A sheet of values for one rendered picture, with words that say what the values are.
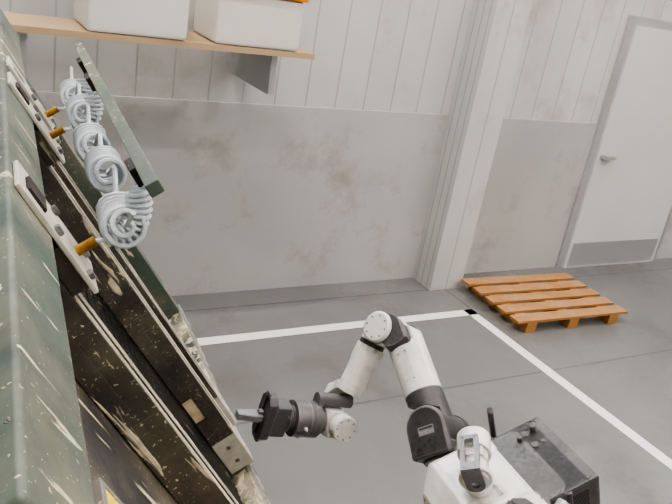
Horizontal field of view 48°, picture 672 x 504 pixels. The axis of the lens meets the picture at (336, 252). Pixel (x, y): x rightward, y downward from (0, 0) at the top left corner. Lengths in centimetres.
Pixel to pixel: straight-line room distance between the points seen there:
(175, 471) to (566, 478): 75
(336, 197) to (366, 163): 32
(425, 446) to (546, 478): 27
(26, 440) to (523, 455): 122
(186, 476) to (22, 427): 80
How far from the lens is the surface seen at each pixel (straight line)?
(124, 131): 124
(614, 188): 703
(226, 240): 502
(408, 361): 177
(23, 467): 54
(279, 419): 181
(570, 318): 575
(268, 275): 527
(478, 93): 538
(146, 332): 187
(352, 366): 187
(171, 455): 132
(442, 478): 161
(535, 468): 161
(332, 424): 185
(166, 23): 384
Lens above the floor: 227
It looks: 22 degrees down
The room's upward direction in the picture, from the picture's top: 10 degrees clockwise
